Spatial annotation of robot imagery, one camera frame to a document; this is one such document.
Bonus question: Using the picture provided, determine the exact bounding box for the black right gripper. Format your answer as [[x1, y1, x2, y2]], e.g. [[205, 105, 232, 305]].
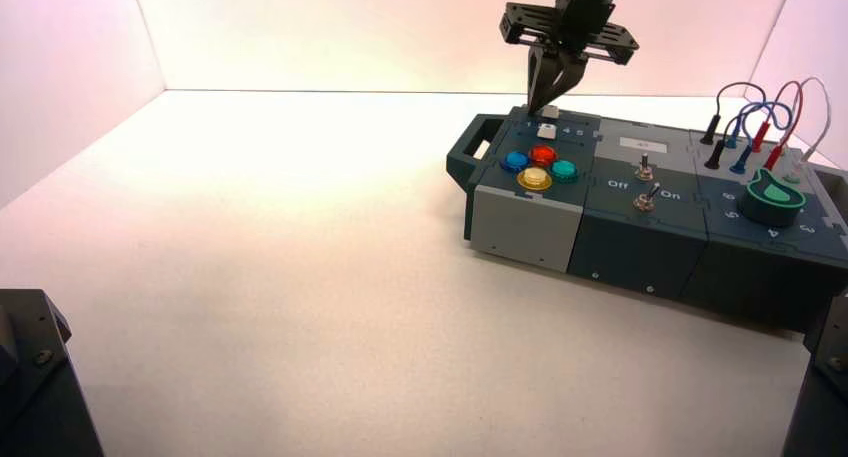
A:
[[499, 0, 641, 113]]

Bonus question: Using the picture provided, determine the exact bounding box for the red push button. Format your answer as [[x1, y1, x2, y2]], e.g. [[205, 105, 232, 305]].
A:
[[527, 144, 560, 169]]

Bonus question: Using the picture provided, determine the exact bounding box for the blue push button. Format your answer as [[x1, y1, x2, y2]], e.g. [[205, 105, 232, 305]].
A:
[[499, 150, 532, 174]]

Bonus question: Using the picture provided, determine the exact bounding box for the yellow push button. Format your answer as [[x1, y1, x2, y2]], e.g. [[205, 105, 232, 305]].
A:
[[515, 167, 554, 193]]

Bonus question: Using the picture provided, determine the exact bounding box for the grey and teal control box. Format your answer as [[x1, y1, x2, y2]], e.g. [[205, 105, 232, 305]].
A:
[[445, 106, 848, 334]]

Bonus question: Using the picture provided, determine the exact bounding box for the green rotary knob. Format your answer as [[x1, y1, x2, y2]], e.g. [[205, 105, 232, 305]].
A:
[[738, 168, 808, 229]]

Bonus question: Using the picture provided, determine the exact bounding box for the black patch cable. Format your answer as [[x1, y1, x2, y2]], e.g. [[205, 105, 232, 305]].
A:
[[699, 81, 770, 172]]

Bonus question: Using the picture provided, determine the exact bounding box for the blue patch cable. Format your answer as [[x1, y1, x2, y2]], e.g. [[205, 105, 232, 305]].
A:
[[723, 100, 794, 176]]

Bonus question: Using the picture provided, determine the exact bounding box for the red patch cable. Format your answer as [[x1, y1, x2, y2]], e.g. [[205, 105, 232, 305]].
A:
[[751, 80, 806, 172]]

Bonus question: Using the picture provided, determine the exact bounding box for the white patch cable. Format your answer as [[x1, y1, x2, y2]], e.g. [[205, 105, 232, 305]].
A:
[[781, 76, 833, 184]]

